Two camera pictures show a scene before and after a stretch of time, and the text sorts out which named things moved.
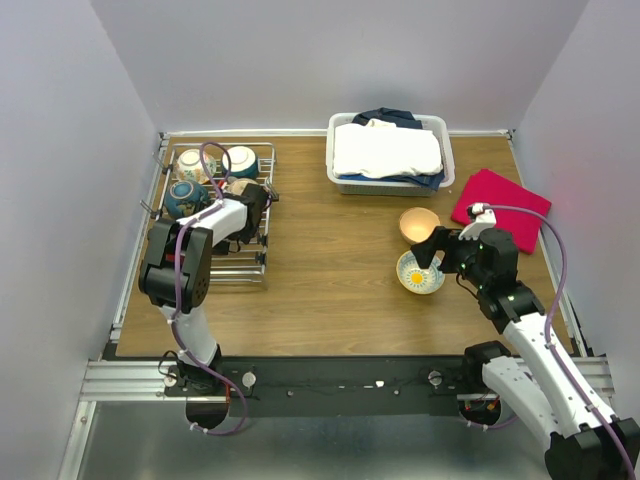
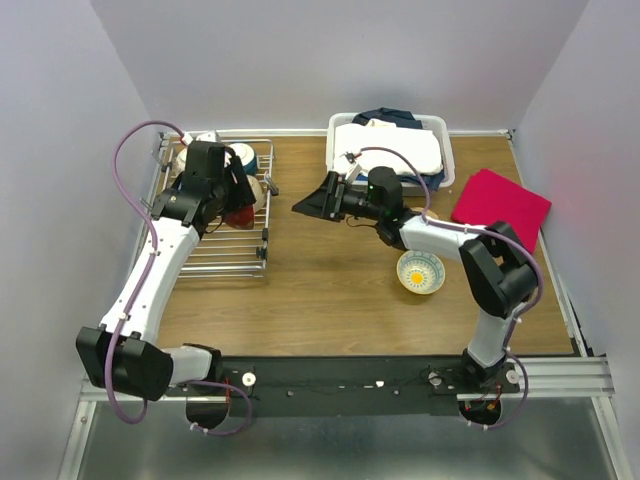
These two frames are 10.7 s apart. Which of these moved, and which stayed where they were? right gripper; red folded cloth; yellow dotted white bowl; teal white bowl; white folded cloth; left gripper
Moved: left gripper; right gripper
Stayed: yellow dotted white bowl; red folded cloth; white folded cloth; teal white bowl
